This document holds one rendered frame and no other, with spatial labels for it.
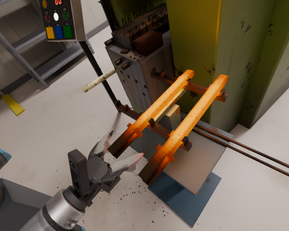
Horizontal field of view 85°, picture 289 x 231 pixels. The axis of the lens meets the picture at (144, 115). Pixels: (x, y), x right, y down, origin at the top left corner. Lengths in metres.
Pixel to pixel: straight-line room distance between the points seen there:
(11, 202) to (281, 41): 1.62
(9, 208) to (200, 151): 1.00
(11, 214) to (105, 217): 0.61
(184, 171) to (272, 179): 0.91
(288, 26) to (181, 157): 0.80
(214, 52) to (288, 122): 1.21
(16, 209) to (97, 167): 0.80
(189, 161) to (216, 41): 0.48
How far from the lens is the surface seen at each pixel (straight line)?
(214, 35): 0.71
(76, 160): 0.39
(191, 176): 0.68
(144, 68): 0.82
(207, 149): 0.72
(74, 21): 1.28
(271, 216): 1.41
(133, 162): 0.43
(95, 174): 0.46
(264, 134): 1.66
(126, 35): 0.94
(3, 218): 1.22
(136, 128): 0.47
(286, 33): 1.12
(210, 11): 0.69
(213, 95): 0.53
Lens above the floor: 1.32
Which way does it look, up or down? 47 degrees down
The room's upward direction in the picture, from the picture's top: 21 degrees counter-clockwise
